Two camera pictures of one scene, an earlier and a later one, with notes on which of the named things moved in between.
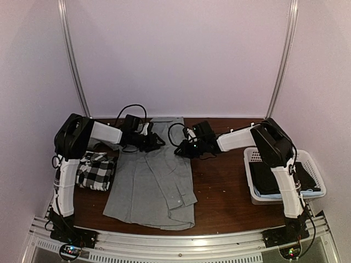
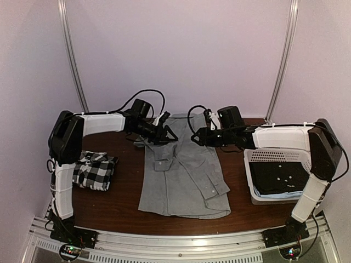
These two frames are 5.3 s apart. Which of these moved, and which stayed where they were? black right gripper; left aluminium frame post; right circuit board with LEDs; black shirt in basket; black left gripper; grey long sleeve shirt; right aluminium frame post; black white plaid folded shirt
Moved: black right gripper; grey long sleeve shirt; black left gripper
Stayed: left aluminium frame post; right circuit board with LEDs; right aluminium frame post; black white plaid folded shirt; black shirt in basket
